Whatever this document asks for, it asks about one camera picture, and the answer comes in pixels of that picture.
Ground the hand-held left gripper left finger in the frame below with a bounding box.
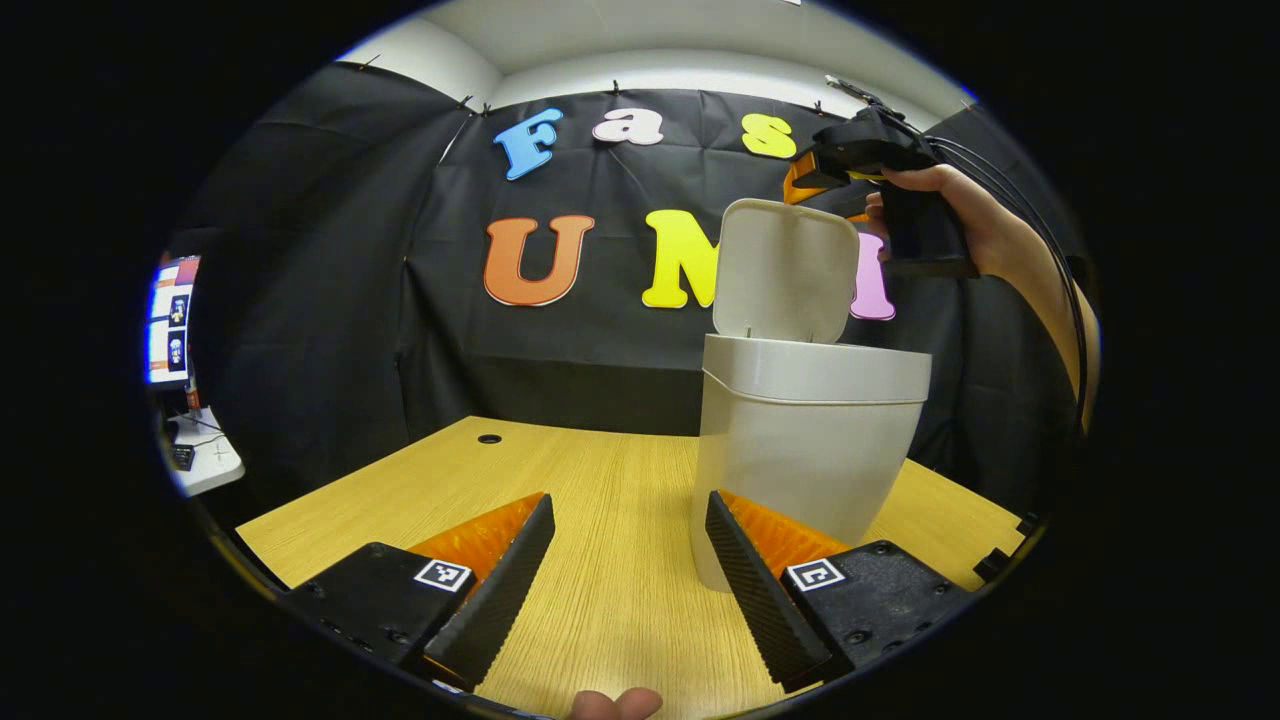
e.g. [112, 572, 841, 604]
[278, 491, 557, 694]

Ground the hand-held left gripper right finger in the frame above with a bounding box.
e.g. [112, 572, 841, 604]
[703, 489, 979, 696]

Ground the white desktop garbage bin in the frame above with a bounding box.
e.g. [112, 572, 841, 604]
[690, 198, 933, 593]

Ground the wooden desktop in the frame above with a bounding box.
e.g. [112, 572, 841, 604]
[235, 416, 1031, 720]

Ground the white side desk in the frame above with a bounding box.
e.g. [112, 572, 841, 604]
[165, 405, 246, 498]

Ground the black backdrop cloth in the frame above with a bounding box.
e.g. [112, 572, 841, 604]
[165, 60, 1096, 521]

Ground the computer monitor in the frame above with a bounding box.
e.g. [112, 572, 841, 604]
[147, 255, 201, 386]

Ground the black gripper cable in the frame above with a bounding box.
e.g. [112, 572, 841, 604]
[825, 75, 1093, 431]

